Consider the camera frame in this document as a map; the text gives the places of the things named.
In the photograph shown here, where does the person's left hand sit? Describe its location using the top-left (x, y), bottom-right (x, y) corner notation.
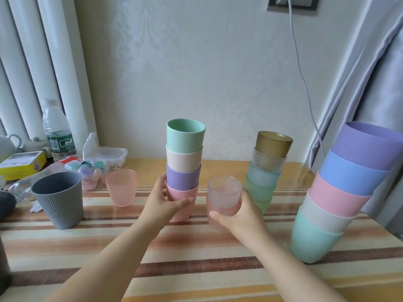
top-left (139, 173), bottom-right (196, 232)

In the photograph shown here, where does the person's right hand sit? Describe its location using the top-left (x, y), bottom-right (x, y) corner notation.
top-left (209, 188), bottom-right (272, 247)

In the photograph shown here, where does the pink frosted textured cup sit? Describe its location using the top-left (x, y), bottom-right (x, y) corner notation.
top-left (105, 169), bottom-right (137, 207)
top-left (206, 198), bottom-right (242, 230)

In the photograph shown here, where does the small pink plastic cup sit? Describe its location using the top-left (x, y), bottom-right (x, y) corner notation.
top-left (166, 182), bottom-right (200, 223)

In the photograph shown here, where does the clear textured cup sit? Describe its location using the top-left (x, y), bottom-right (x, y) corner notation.
top-left (253, 147), bottom-right (288, 172)
top-left (207, 175), bottom-right (242, 209)

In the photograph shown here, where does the person's right forearm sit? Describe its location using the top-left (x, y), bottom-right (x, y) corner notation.
top-left (236, 231), bottom-right (349, 302)

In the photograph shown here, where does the person's left forearm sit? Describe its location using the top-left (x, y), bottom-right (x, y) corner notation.
top-left (47, 217), bottom-right (169, 302)

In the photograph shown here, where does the small purple plastic cup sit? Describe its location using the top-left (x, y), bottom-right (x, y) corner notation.
top-left (166, 163), bottom-right (202, 189)

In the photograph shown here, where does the small cream plastic cup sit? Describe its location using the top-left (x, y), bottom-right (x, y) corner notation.
top-left (166, 144), bottom-right (204, 173)

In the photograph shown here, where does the green frosted textured cup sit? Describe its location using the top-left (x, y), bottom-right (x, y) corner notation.
top-left (251, 197), bottom-right (273, 216)
top-left (245, 175), bottom-right (278, 202)

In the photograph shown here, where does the striped tablecloth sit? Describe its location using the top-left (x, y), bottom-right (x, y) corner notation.
top-left (0, 158), bottom-right (403, 302)

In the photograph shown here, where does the teal frosted textured cup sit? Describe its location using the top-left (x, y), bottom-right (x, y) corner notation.
top-left (248, 161), bottom-right (282, 188)

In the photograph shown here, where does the small mint plastic cup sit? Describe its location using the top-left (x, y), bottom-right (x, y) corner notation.
top-left (166, 119), bottom-right (206, 154)

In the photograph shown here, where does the amber textured cup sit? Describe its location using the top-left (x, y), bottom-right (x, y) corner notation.
top-left (255, 131), bottom-right (293, 158)

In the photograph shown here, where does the clear plastic storage box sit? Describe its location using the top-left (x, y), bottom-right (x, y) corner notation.
top-left (82, 132), bottom-right (128, 171)

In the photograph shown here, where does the small pink pastel case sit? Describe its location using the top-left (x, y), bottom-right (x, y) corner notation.
top-left (81, 169), bottom-right (102, 191)

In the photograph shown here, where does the large mint plastic cup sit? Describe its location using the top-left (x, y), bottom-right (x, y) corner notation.
top-left (290, 206), bottom-right (344, 265)

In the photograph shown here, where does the large white plastic cup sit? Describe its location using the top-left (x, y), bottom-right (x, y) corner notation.
top-left (300, 189), bottom-right (360, 234)

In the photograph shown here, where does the large pink plastic cup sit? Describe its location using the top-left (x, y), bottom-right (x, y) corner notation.
top-left (309, 171), bottom-right (374, 217)

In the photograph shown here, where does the grey ribbed plastic cup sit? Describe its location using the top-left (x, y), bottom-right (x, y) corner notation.
top-left (31, 172), bottom-right (84, 230)

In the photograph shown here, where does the large blue plastic cup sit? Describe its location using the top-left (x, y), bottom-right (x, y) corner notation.
top-left (319, 150), bottom-right (393, 197)

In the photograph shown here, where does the clear plastic water bottle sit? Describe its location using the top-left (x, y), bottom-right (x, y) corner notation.
top-left (42, 98), bottom-right (77, 161)

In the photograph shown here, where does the white lidded ceramic pot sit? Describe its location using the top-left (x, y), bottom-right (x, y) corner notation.
top-left (22, 137), bottom-right (51, 154)

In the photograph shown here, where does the clear plastic bag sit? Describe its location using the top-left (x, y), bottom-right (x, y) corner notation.
top-left (6, 162), bottom-right (67, 214)

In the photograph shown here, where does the large purple plastic cup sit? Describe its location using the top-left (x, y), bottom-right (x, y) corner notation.
top-left (331, 121), bottom-right (403, 171)

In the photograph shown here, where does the yellow cardboard box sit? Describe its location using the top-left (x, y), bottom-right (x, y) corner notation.
top-left (0, 150), bottom-right (47, 181)

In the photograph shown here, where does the dark round object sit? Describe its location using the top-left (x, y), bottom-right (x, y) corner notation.
top-left (0, 191), bottom-right (17, 219)

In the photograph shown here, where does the white ceramic teapot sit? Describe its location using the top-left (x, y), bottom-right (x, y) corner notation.
top-left (0, 134), bottom-right (23, 163)

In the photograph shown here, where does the dark grey container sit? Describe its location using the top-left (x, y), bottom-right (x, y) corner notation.
top-left (0, 235), bottom-right (13, 290)

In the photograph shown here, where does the white radiator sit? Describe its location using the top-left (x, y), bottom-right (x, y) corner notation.
top-left (0, 0), bottom-right (99, 149)

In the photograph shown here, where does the grey curtain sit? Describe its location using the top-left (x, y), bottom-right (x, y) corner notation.
top-left (307, 0), bottom-right (403, 243)

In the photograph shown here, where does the white power cable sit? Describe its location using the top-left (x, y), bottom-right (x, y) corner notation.
top-left (276, 0), bottom-right (327, 156)

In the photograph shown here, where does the dark wall socket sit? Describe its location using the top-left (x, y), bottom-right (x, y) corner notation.
top-left (267, 0), bottom-right (319, 12)

